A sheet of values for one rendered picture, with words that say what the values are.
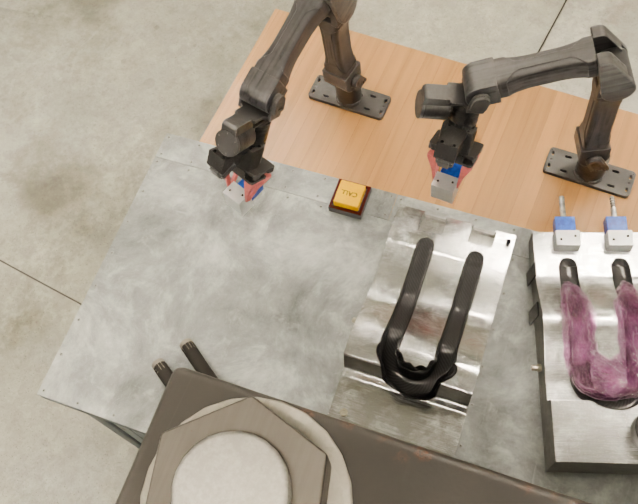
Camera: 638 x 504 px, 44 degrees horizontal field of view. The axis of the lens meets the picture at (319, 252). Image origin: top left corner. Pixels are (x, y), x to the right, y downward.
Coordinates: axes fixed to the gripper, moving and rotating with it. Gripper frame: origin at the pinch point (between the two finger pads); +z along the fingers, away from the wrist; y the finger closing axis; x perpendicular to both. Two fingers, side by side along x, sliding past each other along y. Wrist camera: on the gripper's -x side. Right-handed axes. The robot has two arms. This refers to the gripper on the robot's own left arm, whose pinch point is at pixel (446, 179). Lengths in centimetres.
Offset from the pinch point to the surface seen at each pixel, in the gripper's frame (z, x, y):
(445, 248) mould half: 11.1, -8.1, 4.9
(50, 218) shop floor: 90, 32, -138
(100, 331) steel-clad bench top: 40, -43, -59
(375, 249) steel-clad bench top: 20.1, -5.8, -10.5
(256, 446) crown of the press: -60, -122, 14
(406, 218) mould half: 9.5, -5.1, -5.4
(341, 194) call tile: 12.9, -0.4, -22.5
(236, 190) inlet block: 8.8, -17.9, -40.5
